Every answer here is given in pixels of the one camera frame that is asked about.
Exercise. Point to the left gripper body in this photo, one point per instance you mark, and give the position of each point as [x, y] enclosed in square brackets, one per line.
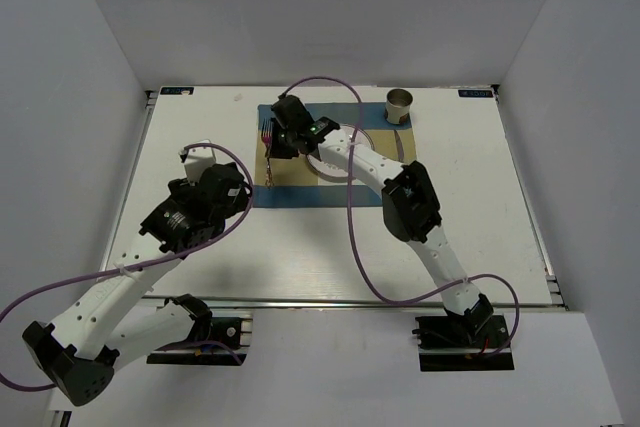
[240, 204]

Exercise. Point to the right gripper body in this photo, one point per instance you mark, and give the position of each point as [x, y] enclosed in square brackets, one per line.
[283, 144]

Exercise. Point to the pink iridescent fork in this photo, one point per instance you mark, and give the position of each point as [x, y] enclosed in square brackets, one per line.
[266, 134]

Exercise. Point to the blue beige cloth placemat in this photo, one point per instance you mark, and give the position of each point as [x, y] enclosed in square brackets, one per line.
[297, 186]

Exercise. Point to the white plate with red characters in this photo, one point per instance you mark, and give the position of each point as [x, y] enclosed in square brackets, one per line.
[345, 154]

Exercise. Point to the metal tin cup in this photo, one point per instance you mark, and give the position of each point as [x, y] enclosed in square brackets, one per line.
[398, 104]

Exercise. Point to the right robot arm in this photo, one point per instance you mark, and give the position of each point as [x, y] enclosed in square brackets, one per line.
[410, 207]

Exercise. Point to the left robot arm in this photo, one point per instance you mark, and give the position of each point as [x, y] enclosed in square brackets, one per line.
[81, 349]

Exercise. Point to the left corner table sticker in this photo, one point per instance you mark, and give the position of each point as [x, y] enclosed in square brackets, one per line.
[176, 91]

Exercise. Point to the corner table sticker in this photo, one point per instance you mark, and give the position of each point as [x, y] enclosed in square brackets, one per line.
[475, 93]
[176, 91]

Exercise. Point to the right corner table sticker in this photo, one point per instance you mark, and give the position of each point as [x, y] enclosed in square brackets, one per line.
[475, 93]

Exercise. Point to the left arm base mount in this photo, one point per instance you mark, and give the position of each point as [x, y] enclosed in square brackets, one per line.
[225, 343]

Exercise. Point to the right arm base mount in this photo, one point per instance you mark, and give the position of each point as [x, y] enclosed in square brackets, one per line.
[442, 349]

